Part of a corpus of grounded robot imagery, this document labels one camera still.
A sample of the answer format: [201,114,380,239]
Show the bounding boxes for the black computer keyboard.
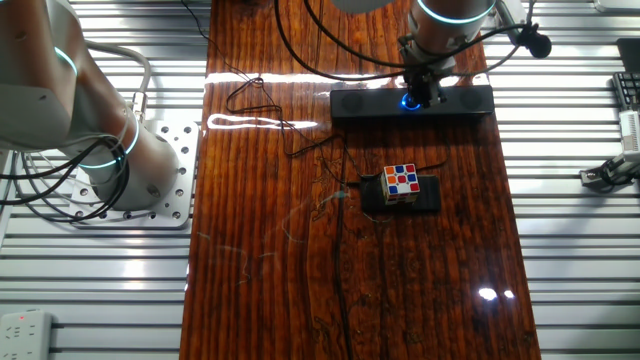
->
[612,72,640,111]

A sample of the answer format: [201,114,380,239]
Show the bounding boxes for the grey flat device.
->
[593,0,640,13]

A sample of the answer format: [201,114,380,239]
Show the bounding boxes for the silver white depth camera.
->
[618,109,640,156]

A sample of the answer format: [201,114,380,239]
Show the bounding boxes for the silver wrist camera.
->
[492,0,526,44]

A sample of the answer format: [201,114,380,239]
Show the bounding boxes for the silver robot mounting plate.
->
[67,118,201,230]

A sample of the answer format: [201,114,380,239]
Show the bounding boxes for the thick black gripper cable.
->
[272,0,409,82]

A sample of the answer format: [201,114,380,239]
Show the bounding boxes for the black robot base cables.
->
[0,137,132,225]

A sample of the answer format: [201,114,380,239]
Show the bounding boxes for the Rubik's cube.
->
[380,163,421,206]

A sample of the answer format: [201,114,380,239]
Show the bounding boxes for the black speaker bar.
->
[329,84,496,120]

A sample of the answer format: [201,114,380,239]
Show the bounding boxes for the small grey bracket camera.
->
[579,152,640,191]

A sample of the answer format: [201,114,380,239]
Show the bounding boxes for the white power strip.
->
[0,309,55,360]

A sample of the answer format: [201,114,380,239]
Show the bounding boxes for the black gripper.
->
[404,67,447,109]

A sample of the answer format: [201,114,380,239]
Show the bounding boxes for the thin black speaker cable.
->
[179,0,451,185]

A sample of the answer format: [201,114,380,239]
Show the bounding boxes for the black flat panel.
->
[616,38,640,74]

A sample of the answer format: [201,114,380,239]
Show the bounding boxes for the grey cable with metal plug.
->
[84,40,153,124]

